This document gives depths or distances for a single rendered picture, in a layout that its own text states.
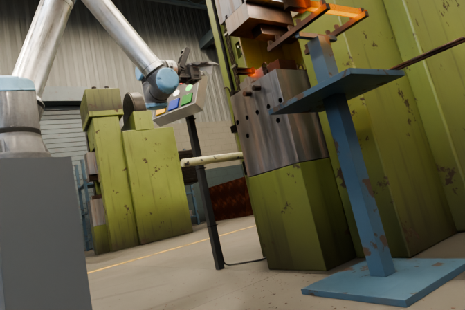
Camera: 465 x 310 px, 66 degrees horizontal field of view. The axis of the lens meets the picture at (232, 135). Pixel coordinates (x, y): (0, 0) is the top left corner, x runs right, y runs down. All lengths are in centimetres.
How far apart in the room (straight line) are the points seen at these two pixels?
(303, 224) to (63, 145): 851
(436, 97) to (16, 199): 176
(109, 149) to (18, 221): 556
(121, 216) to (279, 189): 495
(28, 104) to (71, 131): 867
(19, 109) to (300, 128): 111
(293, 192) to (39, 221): 103
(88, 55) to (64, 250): 985
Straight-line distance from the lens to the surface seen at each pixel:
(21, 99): 123
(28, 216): 111
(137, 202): 645
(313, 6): 130
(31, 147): 117
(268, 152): 176
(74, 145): 981
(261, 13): 206
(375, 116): 167
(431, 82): 200
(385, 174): 162
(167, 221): 656
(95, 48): 1101
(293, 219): 170
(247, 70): 189
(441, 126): 197
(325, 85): 122
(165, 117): 224
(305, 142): 168
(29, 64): 148
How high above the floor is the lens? 36
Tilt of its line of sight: 10 degrees up
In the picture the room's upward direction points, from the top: 13 degrees counter-clockwise
